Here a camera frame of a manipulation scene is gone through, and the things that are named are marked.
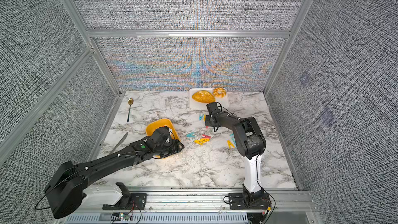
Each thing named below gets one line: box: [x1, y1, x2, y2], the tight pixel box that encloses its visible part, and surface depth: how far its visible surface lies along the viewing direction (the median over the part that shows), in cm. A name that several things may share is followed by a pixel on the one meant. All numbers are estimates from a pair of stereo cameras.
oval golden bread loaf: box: [191, 90, 216, 103], surface depth 115 cm
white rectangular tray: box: [188, 87, 230, 110], surface depth 116 cm
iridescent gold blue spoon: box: [126, 97, 134, 123], surface depth 115 cm
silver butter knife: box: [108, 131, 129, 155], surface depth 97 cm
